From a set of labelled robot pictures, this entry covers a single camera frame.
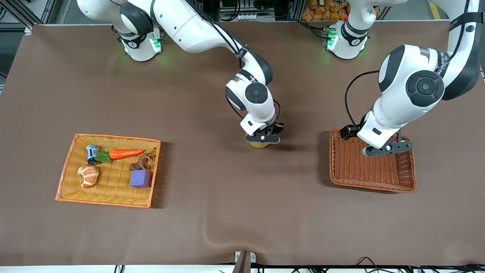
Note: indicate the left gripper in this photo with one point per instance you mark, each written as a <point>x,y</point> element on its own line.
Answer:
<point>349,131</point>

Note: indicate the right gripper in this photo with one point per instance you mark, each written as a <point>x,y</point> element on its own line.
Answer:
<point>278,127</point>

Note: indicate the yellow packing tape roll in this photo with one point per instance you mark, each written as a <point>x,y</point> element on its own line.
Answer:
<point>259,145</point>

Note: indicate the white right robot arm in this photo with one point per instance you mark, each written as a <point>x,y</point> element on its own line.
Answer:
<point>189,26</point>

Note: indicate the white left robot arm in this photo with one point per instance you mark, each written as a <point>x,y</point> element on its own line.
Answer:
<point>413,98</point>

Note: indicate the brown wicker basket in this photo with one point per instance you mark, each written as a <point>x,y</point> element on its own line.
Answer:
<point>363,174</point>

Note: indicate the brown table cloth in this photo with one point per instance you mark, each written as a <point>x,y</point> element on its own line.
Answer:
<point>227,197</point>

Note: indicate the metal table clamp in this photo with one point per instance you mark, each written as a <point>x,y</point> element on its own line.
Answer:
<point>244,261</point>

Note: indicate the brown toy lion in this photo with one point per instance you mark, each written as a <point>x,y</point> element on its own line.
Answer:
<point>142,163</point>

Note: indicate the purple foam cube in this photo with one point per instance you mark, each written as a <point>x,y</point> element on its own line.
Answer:
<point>141,179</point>

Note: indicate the orange toy carrot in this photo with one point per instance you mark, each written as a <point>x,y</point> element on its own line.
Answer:
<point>127,153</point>

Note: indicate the pile of orange toys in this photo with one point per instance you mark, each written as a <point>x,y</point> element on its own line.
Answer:
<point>322,9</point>

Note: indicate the orange rimmed yellow wicker basket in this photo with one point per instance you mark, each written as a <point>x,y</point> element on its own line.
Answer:
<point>110,189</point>

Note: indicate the small blue labelled can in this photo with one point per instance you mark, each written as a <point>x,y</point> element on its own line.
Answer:
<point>92,152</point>

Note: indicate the toy croissant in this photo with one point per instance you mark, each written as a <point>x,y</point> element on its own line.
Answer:
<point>89,175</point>

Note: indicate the aluminium frame rack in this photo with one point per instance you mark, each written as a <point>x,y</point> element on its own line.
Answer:
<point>22,9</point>

